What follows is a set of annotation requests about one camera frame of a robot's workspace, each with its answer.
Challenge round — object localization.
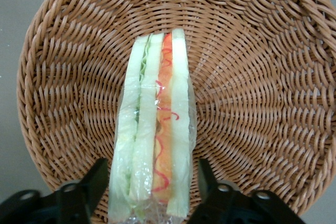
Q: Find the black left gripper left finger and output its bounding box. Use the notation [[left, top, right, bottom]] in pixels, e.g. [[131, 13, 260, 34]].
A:
[[55, 158, 109, 224]]

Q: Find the large round wicker basket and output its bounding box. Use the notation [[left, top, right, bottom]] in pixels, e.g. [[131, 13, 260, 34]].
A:
[[16, 0, 336, 216]]

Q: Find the plastic triangle sandwich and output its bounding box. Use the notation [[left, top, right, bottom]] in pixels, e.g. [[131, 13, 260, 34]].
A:
[[109, 28, 197, 224]]

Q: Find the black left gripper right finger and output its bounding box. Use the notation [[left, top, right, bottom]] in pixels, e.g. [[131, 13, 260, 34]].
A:
[[188, 158, 254, 224]]

